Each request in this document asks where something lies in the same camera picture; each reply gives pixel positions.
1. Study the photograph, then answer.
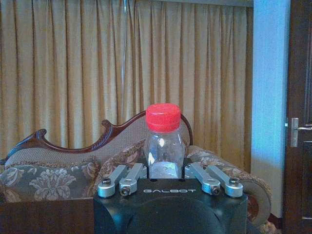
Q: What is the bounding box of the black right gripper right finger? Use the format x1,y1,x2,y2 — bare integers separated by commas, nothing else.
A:
181,157,244,198

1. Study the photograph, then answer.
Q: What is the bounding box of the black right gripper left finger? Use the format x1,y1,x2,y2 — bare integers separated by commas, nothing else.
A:
97,157,150,198

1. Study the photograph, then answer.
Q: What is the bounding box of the clear bottle with red cap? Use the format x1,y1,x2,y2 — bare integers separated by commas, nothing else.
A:
143,103,187,179

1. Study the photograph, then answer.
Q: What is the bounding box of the ornate floral wooden-framed sofa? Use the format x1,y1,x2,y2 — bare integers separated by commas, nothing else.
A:
0,111,273,226

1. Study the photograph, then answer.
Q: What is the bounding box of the dark wooden table edge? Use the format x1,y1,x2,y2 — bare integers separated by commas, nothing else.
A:
0,197,95,234

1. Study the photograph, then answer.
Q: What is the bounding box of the dark wooden door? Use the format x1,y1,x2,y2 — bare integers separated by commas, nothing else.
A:
282,0,312,234

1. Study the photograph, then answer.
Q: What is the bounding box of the beige pleated curtain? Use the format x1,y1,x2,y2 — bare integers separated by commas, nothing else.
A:
0,0,254,171

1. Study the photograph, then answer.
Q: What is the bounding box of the silver door handle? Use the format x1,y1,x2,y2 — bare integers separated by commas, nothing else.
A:
290,117,312,148

